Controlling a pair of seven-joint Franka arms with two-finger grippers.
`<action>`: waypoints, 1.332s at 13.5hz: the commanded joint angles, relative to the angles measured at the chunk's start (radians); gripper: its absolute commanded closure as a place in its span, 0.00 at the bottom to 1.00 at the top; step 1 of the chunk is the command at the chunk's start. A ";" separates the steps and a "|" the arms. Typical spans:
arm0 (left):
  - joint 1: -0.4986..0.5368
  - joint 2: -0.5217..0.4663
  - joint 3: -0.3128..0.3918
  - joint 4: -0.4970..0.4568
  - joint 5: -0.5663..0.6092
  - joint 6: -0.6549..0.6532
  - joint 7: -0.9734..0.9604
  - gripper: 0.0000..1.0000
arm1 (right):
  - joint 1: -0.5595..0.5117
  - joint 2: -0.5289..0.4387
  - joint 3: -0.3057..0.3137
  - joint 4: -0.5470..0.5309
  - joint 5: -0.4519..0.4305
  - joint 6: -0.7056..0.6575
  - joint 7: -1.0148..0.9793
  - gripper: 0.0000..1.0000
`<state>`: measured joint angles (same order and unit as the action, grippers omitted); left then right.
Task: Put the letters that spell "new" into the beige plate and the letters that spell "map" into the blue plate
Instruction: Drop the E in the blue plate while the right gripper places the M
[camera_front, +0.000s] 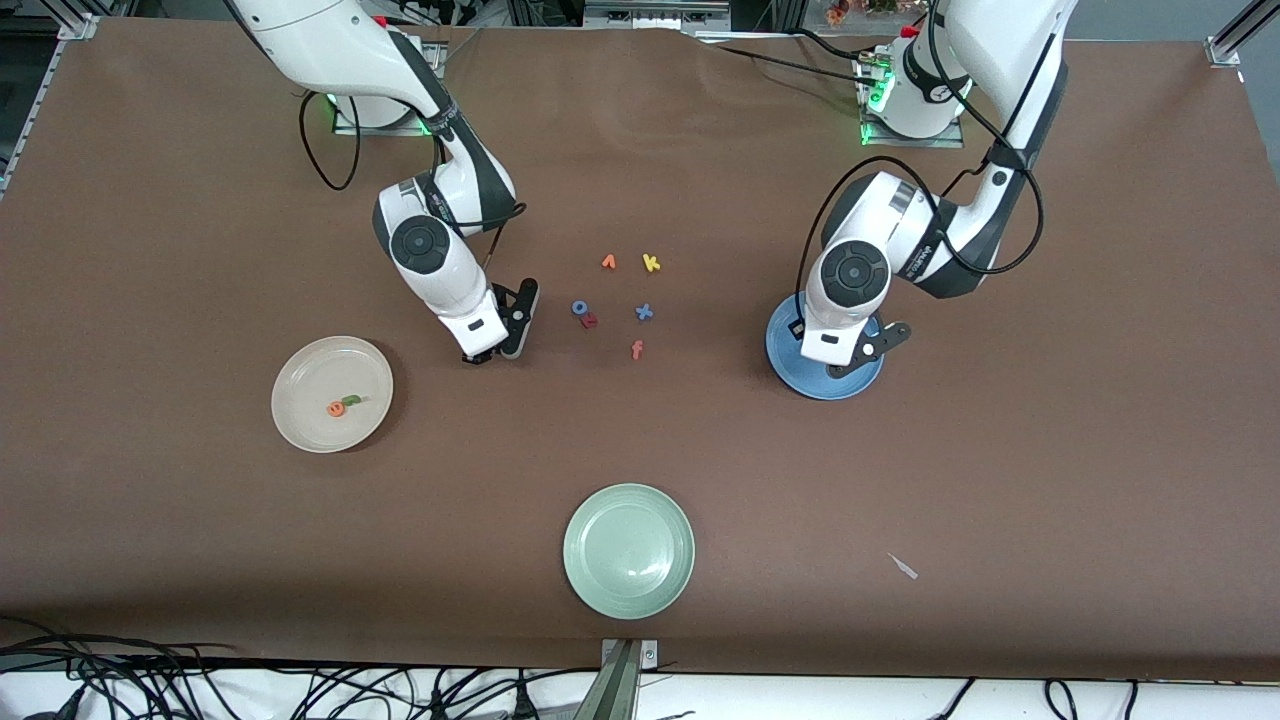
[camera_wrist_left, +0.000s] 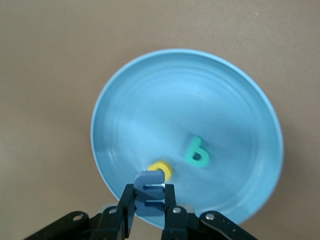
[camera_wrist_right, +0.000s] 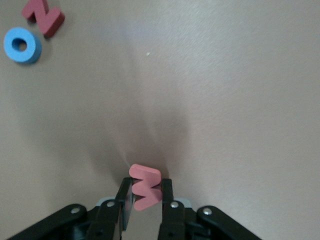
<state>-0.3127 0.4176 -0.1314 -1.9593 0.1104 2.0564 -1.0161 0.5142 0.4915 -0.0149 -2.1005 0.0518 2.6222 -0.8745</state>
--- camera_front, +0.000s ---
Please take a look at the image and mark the brown table cover sheet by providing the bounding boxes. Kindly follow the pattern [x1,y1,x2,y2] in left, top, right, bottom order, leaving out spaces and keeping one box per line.
[0,20,1280,681]

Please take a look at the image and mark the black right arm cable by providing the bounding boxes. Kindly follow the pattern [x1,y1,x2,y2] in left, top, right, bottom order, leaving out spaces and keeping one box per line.
[298,90,529,271]

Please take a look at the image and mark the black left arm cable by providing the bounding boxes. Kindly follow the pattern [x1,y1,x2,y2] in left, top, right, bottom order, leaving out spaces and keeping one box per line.
[795,0,1046,326]

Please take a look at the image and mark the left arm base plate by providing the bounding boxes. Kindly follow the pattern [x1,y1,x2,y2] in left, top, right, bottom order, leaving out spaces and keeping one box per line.
[860,55,966,149]

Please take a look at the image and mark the metal camera post bracket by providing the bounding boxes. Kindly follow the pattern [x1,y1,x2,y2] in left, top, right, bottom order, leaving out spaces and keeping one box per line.
[575,638,659,720]

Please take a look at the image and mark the aluminium frame structure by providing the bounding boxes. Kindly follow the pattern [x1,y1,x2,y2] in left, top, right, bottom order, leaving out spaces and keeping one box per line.
[583,0,731,29]

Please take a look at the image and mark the green plate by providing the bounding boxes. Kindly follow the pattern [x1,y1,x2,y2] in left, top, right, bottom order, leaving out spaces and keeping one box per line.
[562,483,696,621]

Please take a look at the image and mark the black cable on table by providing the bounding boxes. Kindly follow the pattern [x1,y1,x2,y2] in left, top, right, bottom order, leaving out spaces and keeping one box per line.
[690,30,871,86]

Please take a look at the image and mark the tangled black floor cables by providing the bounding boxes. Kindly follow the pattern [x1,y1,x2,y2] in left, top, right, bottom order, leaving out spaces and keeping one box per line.
[0,615,601,720]

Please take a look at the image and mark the blue plate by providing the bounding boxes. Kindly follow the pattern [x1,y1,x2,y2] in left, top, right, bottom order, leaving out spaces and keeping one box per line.
[765,293,886,401]

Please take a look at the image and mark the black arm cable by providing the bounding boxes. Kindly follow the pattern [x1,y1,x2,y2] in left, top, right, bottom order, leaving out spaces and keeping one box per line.
[795,0,1046,326]
[298,90,529,271]

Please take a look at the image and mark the beige brown plate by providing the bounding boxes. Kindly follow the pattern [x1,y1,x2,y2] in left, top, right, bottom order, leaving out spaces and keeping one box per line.
[271,336,395,454]

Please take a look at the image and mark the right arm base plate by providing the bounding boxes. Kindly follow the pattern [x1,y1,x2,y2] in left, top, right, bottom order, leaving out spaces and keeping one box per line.
[332,95,443,136]

